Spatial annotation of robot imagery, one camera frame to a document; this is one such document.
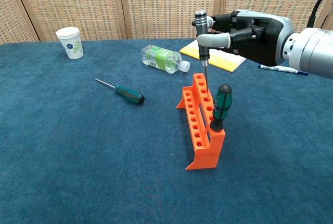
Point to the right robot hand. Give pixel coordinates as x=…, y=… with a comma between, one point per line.
x=260, y=42

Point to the black silver precision screwdriver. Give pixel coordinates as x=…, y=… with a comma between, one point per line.
x=201, y=26

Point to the thick green black screwdriver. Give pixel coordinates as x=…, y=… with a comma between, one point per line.
x=221, y=107

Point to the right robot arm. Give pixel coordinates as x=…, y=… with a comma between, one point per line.
x=312, y=50

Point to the white marker with blue cap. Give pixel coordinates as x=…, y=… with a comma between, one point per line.
x=275, y=68

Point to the yellow and white notepad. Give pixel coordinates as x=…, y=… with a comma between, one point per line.
x=190, y=50

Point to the clear bottle with green label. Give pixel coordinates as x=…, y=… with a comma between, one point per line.
x=161, y=59

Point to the woven wooden folding screen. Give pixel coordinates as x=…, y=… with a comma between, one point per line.
x=156, y=5

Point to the orange test tube rack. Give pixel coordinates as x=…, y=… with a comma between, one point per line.
x=205, y=156

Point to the slim green black screwdriver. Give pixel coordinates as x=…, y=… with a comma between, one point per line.
x=130, y=96

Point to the white floral paper cup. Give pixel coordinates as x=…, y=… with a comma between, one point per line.
x=71, y=44

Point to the blue felt table cover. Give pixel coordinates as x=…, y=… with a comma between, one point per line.
x=78, y=143

